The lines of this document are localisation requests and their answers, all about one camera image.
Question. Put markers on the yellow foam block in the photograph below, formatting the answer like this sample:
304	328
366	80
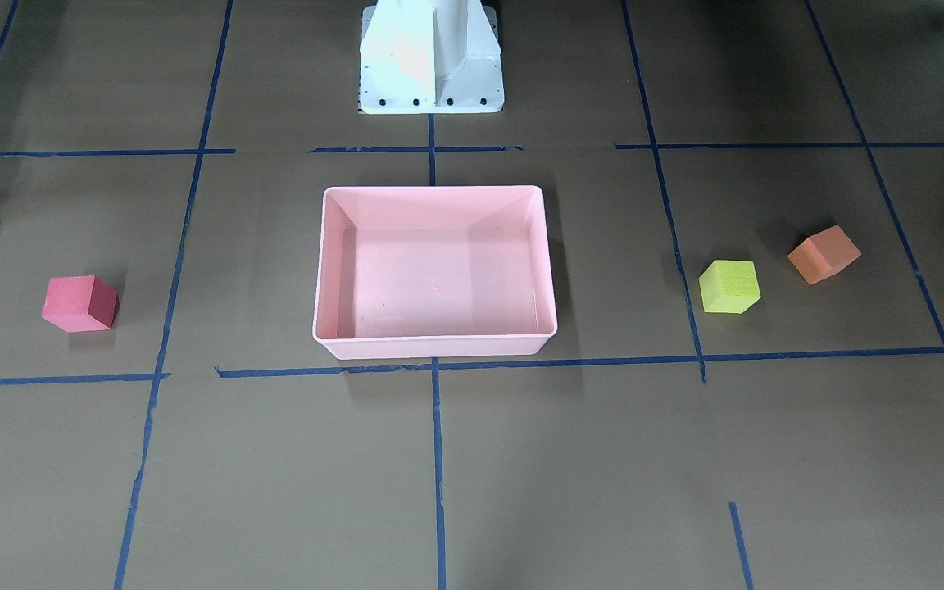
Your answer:
729	287

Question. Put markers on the pink plastic bin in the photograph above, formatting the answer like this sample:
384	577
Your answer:
426	271

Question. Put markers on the orange foam block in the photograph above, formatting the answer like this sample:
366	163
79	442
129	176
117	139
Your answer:
824	254

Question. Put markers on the red foam block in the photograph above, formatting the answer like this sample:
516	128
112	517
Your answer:
78	304

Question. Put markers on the white pedestal column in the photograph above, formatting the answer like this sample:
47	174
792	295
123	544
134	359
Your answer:
430	57

